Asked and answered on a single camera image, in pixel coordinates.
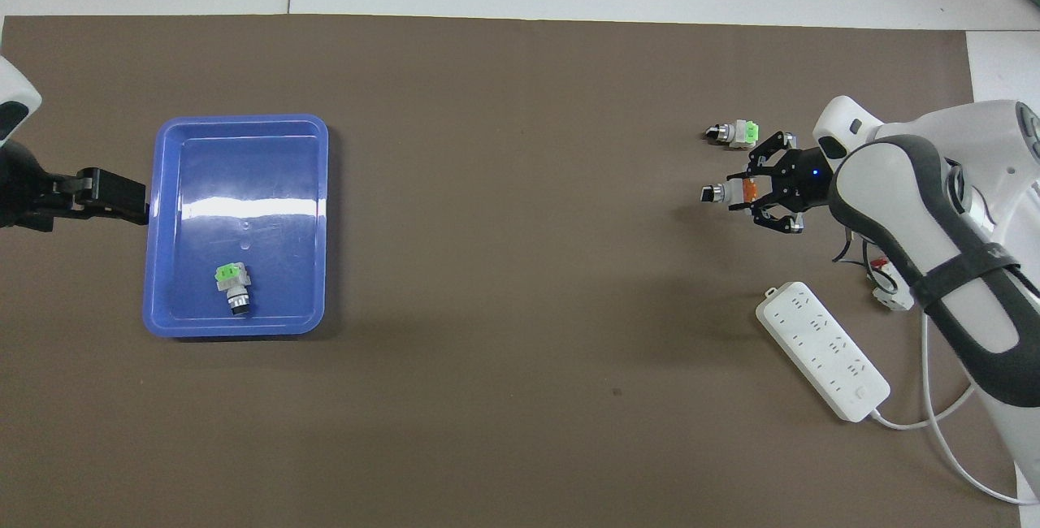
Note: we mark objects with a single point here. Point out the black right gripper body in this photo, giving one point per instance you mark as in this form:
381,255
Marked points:
808,179

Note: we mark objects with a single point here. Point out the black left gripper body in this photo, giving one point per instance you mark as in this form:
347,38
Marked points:
24,195

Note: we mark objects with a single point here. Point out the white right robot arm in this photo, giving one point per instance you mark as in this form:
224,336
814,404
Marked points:
918,211

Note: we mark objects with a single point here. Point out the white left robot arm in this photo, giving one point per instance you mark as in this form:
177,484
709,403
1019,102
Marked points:
12,97

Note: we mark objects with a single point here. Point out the white red circuit breaker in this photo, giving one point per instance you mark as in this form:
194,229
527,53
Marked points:
890,292

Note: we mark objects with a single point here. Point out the blue plastic tray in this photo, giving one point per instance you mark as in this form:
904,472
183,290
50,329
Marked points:
244,187

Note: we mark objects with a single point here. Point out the white power strip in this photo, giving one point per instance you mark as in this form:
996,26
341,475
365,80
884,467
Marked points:
821,349

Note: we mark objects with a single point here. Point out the brown paper table mat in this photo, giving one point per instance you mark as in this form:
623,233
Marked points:
520,268

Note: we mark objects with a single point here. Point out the green-backed lever-knob selector switch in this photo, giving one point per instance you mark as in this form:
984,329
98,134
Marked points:
738,134

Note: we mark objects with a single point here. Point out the green-backed round-knob switch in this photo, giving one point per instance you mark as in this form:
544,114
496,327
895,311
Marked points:
234,288

